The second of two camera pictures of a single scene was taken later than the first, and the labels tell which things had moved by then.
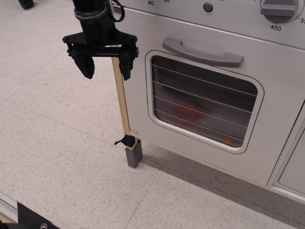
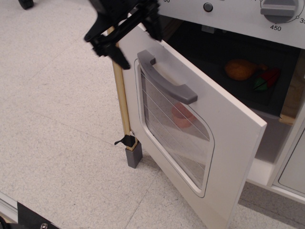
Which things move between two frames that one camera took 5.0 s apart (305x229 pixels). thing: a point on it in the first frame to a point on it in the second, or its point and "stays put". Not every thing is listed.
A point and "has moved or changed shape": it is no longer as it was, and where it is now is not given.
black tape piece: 128,140 stays put
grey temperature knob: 279,11 stays put
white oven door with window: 229,100 has moved or changed shape
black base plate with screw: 28,219 stays put
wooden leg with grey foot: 133,147 stays put
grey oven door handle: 224,59 to 180,92
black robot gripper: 100,37 to 116,17
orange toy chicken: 229,141 to 242,70
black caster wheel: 26,4 stays put
